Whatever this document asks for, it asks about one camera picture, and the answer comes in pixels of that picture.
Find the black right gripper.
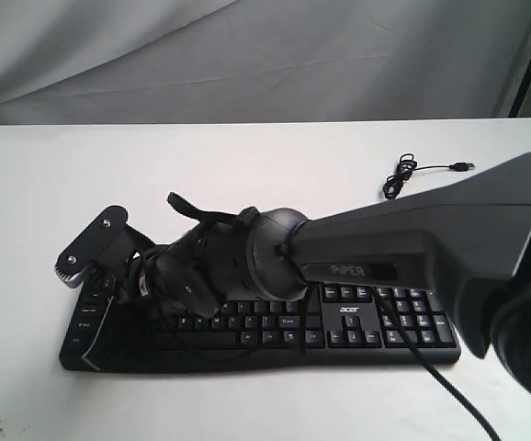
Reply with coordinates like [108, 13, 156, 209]
[80, 222, 257, 371]

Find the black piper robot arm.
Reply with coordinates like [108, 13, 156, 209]
[58, 153, 531, 390]

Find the black acer keyboard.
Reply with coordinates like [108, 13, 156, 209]
[59, 284, 461, 374]

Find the grey backdrop cloth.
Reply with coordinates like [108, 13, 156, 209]
[0, 1, 531, 125]

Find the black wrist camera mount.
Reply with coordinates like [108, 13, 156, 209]
[54, 205, 155, 288]

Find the black USB cable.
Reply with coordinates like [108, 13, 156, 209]
[381, 153, 476, 202]

